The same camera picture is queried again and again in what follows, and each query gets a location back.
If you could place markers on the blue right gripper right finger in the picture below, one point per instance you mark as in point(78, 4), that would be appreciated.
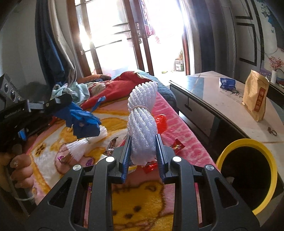
point(162, 158)

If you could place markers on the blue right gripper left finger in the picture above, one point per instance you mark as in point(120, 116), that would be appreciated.
point(124, 160)

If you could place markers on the white foam fruit net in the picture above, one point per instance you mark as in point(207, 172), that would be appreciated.
point(141, 125)

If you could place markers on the yellow rimmed trash bin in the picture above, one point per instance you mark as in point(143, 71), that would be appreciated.
point(253, 170)

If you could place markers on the person's left hand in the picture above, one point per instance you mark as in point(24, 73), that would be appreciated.
point(21, 166)

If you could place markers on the small red candy wrapper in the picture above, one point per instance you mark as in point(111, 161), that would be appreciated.
point(177, 146)

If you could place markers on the pink patterned blanket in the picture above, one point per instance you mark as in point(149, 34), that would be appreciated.
point(143, 202)

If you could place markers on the red crinkled wrapper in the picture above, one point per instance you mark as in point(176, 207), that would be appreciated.
point(161, 122)

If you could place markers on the white pleated foam net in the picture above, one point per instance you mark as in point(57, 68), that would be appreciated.
point(78, 148)

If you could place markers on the dark blue curtain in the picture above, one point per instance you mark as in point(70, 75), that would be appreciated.
point(55, 56)

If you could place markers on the light blue cloth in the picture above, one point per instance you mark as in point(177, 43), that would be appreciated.
point(79, 92)

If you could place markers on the dark blue quilted cushion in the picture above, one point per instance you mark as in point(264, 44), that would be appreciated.
point(165, 91)

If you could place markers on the red garment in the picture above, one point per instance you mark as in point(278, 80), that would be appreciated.
point(114, 89)

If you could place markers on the white coffee table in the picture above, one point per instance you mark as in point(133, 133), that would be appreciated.
point(217, 117)

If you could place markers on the blue snack packet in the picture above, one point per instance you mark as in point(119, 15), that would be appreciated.
point(227, 83)

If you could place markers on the brown paper bag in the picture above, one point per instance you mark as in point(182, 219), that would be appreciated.
point(255, 92)

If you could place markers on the brown framed glass door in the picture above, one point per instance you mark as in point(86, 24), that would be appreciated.
point(112, 37)

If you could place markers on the white vase with flowers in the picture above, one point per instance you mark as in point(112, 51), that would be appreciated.
point(275, 63)

